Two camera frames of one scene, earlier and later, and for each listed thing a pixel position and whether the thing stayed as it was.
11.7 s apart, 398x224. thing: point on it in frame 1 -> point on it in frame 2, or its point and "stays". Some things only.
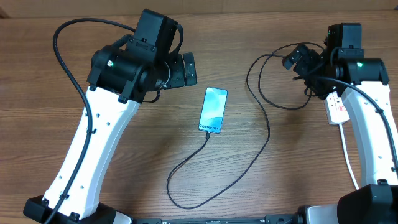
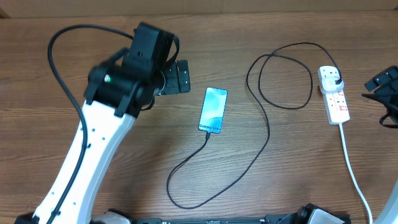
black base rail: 268,219 stays
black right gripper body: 307,69 -> 389,93
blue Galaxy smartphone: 212,111 stays
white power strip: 336,110 stays
